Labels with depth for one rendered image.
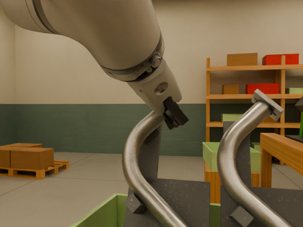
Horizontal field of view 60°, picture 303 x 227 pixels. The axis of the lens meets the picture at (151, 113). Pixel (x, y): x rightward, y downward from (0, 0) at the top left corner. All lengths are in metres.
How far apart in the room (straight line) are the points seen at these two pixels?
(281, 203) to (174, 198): 0.17
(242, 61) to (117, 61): 5.61
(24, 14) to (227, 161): 0.34
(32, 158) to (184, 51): 3.97
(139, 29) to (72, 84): 6.81
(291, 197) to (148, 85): 0.30
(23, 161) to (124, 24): 4.67
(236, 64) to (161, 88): 5.51
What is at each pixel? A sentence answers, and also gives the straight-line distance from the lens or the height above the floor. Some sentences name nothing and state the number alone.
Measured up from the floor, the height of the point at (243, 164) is 1.07.
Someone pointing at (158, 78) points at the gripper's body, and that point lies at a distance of 0.32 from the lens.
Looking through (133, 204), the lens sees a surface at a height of 1.01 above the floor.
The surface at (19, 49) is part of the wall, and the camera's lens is 8.01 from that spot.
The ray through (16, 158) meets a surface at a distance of 4.94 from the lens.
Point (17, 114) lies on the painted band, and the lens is 7.90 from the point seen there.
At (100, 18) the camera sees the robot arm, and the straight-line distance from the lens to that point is 0.23.
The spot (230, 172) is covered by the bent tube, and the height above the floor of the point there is 1.07.
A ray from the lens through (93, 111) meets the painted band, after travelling 6.79.
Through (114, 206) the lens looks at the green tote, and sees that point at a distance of 0.65.
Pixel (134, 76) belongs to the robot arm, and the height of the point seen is 1.20.
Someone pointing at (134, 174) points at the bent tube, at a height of 1.05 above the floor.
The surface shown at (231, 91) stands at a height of 1.50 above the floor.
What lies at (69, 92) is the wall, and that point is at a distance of 7.09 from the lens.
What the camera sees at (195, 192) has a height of 1.02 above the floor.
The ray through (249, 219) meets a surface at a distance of 0.42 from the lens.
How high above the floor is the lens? 1.17
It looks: 1 degrees down
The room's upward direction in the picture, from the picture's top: straight up
